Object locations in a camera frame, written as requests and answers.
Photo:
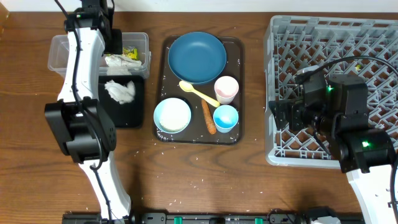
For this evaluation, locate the yellow green snack wrapper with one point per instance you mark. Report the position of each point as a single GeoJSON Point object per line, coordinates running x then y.
{"type": "Point", "coordinates": [131, 52]}

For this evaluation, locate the light blue plastic cup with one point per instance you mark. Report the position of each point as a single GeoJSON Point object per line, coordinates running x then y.
{"type": "Point", "coordinates": [225, 118]}

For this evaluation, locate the clear plastic waste bin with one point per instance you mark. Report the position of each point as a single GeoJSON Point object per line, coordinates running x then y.
{"type": "Point", "coordinates": [59, 50]}

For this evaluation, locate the white tissue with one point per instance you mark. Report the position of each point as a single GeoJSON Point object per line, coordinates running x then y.
{"type": "Point", "coordinates": [121, 93]}
{"type": "Point", "coordinates": [119, 65]}

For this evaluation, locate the light blue bowl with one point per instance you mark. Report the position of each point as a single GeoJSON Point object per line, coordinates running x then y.
{"type": "Point", "coordinates": [156, 119]}

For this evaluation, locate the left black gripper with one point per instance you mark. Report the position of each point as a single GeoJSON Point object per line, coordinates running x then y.
{"type": "Point", "coordinates": [115, 43]}

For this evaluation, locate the dark brown serving tray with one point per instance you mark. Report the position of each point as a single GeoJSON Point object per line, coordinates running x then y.
{"type": "Point", "coordinates": [196, 132]}

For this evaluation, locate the white rice pile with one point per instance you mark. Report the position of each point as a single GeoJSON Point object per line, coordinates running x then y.
{"type": "Point", "coordinates": [172, 114]}

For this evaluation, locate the pink plastic cup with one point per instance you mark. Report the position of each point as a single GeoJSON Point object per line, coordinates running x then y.
{"type": "Point", "coordinates": [226, 88]}

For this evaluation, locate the grey dishwasher rack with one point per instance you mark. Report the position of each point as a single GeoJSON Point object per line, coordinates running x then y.
{"type": "Point", "coordinates": [295, 42]}

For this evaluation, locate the dark blue plate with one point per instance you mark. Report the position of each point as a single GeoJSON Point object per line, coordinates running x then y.
{"type": "Point", "coordinates": [197, 57]}

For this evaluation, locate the black rectangular tray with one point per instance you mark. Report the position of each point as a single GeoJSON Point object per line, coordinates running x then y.
{"type": "Point", "coordinates": [127, 115]}

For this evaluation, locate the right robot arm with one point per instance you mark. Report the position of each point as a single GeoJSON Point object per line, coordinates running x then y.
{"type": "Point", "coordinates": [337, 108]}

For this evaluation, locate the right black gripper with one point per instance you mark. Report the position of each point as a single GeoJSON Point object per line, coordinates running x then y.
{"type": "Point", "coordinates": [278, 111]}

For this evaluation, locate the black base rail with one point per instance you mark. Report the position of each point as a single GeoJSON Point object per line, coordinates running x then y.
{"type": "Point", "coordinates": [316, 215]}

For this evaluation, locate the yellow plastic spoon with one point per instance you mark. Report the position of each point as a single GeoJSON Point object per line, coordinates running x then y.
{"type": "Point", "coordinates": [188, 87]}

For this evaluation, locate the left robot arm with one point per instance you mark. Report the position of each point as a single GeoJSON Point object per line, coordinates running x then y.
{"type": "Point", "coordinates": [81, 126]}

